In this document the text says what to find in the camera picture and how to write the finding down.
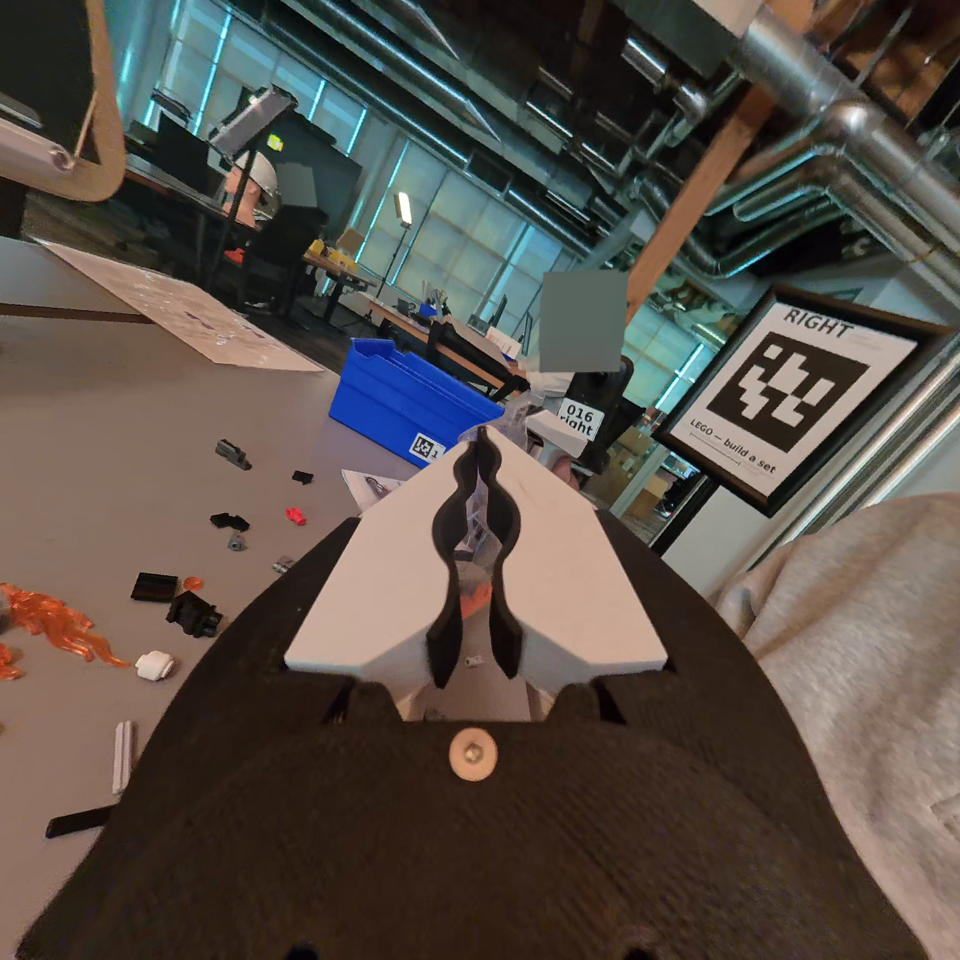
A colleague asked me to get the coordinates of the black framed marker sign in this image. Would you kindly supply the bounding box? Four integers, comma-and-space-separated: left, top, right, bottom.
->
651, 283, 955, 519

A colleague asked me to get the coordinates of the pile of lego pieces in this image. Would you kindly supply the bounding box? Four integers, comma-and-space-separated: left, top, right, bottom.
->
0, 512, 294, 839

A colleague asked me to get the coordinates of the wooden building post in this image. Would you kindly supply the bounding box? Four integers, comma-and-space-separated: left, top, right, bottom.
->
626, 0, 815, 325

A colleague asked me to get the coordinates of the studio light on stand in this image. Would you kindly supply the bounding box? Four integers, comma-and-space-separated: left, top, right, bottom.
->
371, 191, 416, 324

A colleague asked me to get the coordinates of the clear plastic bag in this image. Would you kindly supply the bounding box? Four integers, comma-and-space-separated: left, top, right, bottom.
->
525, 369, 573, 412
453, 396, 543, 624

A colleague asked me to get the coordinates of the lego instruction booklet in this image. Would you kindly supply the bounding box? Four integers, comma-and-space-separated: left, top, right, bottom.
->
341, 468, 410, 515

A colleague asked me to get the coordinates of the laminated instruction sheet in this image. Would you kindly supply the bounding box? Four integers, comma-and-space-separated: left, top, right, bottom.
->
37, 241, 325, 372

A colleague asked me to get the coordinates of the silver ventilation duct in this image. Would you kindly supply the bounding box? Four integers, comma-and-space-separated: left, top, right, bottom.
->
622, 0, 960, 282

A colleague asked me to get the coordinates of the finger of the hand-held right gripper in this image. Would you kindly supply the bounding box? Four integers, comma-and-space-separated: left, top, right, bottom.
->
525, 412, 591, 459

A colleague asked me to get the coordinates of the stack of cardboard boxes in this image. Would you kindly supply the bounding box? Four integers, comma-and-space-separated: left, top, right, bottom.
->
592, 427, 676, 519

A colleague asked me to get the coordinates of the orange flame lego brick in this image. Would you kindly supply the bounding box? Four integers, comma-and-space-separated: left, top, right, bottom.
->
0, 583, 130, 669

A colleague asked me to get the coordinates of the large black screen panel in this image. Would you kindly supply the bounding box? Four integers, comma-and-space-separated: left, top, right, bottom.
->
262, 112, 363, 220

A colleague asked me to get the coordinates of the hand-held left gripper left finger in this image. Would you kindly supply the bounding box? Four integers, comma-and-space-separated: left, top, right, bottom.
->
285, 426, 485, 721

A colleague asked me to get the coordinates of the mannequin head with white helmet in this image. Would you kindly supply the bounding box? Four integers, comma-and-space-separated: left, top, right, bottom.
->
223, 150, 280, 226

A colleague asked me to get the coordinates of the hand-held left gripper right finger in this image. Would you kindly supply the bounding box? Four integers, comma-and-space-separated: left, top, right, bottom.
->
482, 426, 669, 721

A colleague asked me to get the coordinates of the blue plastic bin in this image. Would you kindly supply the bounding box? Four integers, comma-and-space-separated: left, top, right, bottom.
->
328, 337, 505, 468

